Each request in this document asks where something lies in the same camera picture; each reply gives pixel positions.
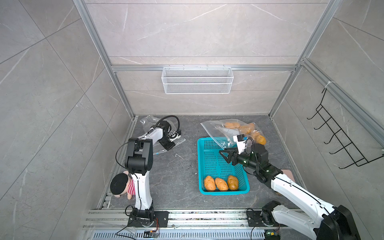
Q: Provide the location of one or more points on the white wire mesh shelf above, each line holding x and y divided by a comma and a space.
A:
197, 80

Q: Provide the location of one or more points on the black wire hook rack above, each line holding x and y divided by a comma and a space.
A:
354, 154

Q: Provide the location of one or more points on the clear pink-dotted zipper bag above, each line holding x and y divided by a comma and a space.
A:
256, 130

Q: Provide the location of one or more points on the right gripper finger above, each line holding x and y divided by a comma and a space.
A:
231, 160
228, 153

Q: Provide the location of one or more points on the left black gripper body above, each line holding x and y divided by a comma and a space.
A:
168, 144

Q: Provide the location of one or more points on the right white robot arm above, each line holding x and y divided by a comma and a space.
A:
319, 219

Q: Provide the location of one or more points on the checkered beige cloth item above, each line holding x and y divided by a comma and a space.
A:
289, 174

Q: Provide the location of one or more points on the pink plush pig toy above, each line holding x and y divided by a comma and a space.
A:
123, 184

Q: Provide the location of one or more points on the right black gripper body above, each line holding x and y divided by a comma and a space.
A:
244, 160

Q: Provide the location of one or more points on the teal plastic basket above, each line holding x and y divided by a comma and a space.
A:
211, 163

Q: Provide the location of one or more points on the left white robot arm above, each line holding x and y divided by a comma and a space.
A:
139, 162

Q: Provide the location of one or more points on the metal base rail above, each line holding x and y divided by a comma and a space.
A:
185, 215

